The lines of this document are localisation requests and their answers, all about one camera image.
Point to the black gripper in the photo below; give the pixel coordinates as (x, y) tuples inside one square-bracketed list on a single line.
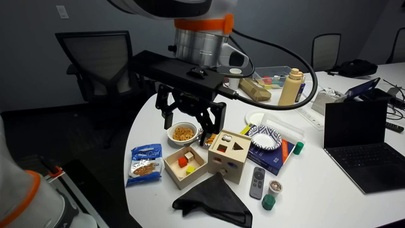
[(207, 111)]

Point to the wooden shape sorter box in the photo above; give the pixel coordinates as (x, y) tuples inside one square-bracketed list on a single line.
[(228, 153)]

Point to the open wooden tray box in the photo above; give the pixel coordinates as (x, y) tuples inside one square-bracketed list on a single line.
[(179, 173)]

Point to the white round lid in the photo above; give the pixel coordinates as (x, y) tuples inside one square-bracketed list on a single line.
[(255, 118)]

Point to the white box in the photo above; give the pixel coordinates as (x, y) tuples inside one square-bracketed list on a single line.
[(326, 96)]

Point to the white bowl of snacks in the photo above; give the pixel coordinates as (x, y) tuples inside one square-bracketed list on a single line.
[(183, 133)]

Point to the white cube block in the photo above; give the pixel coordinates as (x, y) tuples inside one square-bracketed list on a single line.
[(189, 156)]

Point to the red cube block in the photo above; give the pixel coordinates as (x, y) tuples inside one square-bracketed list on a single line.
[(183, 161)]

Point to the yellow block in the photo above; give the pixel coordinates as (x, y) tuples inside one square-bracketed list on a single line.
[(190, 170)]

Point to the blue snack bag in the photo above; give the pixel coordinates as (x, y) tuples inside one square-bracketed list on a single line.
[(146, 163)]

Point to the brown bread bag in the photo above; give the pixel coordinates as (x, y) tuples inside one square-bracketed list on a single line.
[(253, 90)]

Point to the blue striped paper plate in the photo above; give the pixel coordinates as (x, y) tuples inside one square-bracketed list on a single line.
[(265, 138)]

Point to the black cloth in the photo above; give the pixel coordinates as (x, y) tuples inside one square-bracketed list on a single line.
[(217, 199)]

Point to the blue book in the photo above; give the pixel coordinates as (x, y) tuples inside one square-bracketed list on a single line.
[(269, 159)]

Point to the grey remote control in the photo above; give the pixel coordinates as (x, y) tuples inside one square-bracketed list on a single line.
[(257, 182)]

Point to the orange marker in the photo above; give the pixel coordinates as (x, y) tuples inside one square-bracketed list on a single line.
[(285, 149)]

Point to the tan squeeze bottle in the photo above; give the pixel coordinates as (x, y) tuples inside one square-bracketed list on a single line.
[(291, 87)]

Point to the black mesh office chair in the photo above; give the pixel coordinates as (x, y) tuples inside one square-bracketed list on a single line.
[(100, 62)]

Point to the small coffee pod cup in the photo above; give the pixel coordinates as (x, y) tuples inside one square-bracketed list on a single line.
[(275, 187)]

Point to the small green cylinder block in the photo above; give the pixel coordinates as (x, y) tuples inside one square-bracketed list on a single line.
[(299, 147)]

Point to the green hexagonal block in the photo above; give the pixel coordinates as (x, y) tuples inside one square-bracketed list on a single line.
[(269, 201)]

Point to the white power strip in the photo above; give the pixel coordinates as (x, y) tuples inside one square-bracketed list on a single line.
[(310, 119)]

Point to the grey office chair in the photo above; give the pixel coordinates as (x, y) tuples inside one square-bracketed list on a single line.
[(326, 50)]

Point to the black laptop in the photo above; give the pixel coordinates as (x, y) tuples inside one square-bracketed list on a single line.
[(355, 138)]

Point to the black bag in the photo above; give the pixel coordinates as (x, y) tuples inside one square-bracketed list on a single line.
[(355, 68)]

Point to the robot base with orange ring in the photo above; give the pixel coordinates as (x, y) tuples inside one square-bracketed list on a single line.
[(27, 199)]

